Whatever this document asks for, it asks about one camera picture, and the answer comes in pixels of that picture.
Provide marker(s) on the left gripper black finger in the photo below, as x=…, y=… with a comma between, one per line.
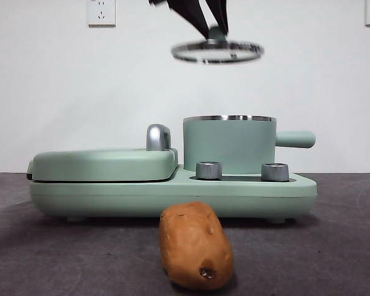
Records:
x=221, y=13
x=191, y=13

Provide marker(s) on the glass lid with green knob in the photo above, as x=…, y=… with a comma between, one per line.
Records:
x=216, y=33

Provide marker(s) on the brown potato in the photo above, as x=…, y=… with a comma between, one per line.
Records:
x=194, y=240

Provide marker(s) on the silver control knob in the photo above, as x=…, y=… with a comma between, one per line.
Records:
x=275, y=172
x=209, y=171

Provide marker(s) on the mint green griddle cover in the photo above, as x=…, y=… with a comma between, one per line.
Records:
x=98, y=165

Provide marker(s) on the mint green breakfast machine base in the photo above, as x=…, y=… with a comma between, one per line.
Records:
x=117, y=197

